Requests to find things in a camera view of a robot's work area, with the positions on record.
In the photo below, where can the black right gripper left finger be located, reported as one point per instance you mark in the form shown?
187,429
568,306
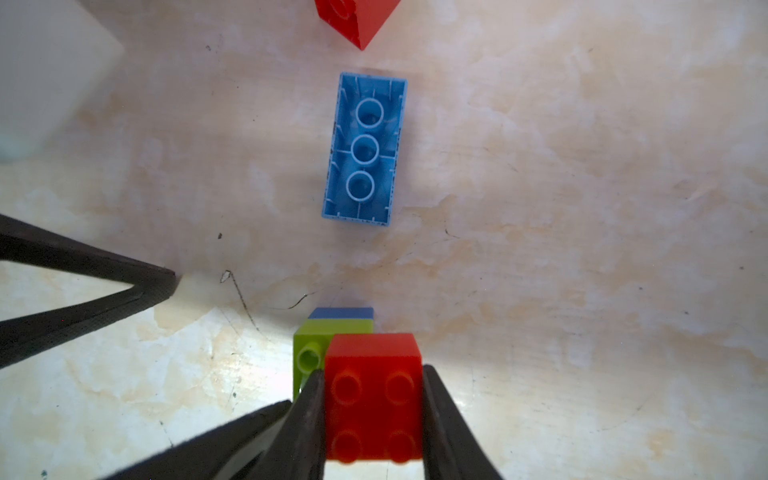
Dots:
299,449

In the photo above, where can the small lime lego brick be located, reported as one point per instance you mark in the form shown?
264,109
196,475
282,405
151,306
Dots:
312,340

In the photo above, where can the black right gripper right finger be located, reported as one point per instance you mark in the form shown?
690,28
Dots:
450,451

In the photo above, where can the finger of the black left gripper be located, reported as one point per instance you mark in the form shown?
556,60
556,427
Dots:
24,337
228,447

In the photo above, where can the red square lego brick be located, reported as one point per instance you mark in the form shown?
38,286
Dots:
373,398

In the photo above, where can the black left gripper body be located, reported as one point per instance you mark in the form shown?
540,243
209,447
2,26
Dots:
53,55

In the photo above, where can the tall red lego brick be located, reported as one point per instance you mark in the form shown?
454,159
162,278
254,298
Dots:
356,20

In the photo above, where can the small blue lego brick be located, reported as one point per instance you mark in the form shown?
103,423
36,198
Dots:
342,313

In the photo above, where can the long blue lego brick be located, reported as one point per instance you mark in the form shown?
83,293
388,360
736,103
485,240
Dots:
365,144

